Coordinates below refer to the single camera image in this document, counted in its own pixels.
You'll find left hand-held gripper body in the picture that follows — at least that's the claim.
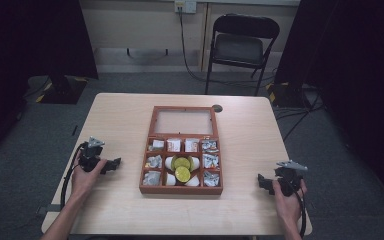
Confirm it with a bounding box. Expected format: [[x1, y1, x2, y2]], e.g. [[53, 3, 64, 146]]
[[78, 136, 108, 173]]

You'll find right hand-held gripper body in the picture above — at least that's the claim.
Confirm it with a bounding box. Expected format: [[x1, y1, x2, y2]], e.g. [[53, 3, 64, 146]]
[[272, 159, 309, 198]]

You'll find person's right hand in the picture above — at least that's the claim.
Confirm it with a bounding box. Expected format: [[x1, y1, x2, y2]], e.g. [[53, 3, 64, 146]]
[[272, 179, 309, 225]]

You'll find person's left hand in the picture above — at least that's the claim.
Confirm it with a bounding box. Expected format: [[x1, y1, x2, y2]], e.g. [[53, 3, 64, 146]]
[[70, 158, 109, 199]]

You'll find silver sachet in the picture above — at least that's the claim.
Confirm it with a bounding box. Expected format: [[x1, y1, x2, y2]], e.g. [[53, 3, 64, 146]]
[[145, 155, 163, 169], [148, 139, 165, 153], [142, 170, 161, 186]]

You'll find blue and white sachet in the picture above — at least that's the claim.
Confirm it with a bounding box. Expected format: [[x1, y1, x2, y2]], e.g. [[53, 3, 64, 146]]
[[201, 139, 219, 154], [202, 153, 220, 169], [203, 170, 221, 187]]

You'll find white and orange sachet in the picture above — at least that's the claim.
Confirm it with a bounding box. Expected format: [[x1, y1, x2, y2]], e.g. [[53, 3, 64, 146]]
[[184, 138, 200, 153], [166, 138, 182, 153]]

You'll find pile of green-lidded white cups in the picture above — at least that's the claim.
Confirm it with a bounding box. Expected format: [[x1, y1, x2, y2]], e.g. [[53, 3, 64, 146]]
[[164, 155, 201, 187]]

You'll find black stand base with tape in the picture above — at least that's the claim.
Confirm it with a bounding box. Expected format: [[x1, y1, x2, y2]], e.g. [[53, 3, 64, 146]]
[[34, 75, 89, 105], [265, 81, 316, 108]]

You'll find wooden compartment box with lid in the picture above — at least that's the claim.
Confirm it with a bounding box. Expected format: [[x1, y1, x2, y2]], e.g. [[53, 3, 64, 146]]
[[138, 105, 224, 196]]

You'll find black curtain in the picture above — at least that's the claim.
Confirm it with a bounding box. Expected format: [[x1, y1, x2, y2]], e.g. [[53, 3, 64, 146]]
[[0, 0, 100, 168], [274, 0, 384, 214]]

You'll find black folding chair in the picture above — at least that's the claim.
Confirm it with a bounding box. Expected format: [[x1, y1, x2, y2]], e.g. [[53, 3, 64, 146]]
[[204, 12, 281, 97]]

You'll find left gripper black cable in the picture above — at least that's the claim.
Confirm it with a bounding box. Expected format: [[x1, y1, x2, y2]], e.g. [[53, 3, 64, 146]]
[[59, 142, 88, 210]]

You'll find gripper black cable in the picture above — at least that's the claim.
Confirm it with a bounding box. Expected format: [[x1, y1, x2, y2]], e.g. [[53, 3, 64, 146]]
[[292, 190, 308, 239], [59, 142, 88, 210]]

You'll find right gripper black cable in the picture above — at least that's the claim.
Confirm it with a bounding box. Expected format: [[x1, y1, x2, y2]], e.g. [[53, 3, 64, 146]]
[[292, 190, 308, 239]]

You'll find bundle of black floor cables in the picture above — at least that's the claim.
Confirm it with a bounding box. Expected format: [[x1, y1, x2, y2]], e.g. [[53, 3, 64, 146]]
[[273, 89, 326, 143]]

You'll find grey table edge bracket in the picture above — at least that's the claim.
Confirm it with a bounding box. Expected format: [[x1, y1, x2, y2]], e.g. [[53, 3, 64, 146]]
[[35, 204, 63, 216]]

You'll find white wall socket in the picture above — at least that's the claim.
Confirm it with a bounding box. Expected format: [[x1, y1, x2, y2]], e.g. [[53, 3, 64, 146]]
[[174, 0, 198, 15]]

